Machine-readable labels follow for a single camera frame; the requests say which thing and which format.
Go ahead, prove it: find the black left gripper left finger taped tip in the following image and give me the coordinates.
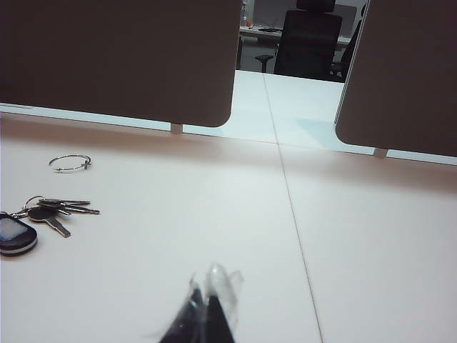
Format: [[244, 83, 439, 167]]
[[142, 273, 206, 343]]

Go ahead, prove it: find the black left gripper right finger taped tip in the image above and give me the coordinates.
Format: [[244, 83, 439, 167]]
[[203, 262, 246, 343]]

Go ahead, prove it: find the silver hoop earring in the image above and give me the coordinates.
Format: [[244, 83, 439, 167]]
[[49, 154, 93, 174]]

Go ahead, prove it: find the black-headed silver key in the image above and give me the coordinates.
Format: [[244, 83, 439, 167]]
[[27, 207, 72, 239]]

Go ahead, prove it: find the black oval key fob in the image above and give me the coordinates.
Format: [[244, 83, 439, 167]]
[[0, 212, 39, 257]]

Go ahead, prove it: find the brown desk partition panel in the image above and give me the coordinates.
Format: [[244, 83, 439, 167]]
[[0, 0, 244, 129], [334, 0, 457, 158]]

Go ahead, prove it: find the black office chair with headrest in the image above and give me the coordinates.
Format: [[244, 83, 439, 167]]
[[254, 0, 343, 80]]

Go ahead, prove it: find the silver key ring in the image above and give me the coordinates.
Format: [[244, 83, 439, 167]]
[[12, 194, 44, 219]]

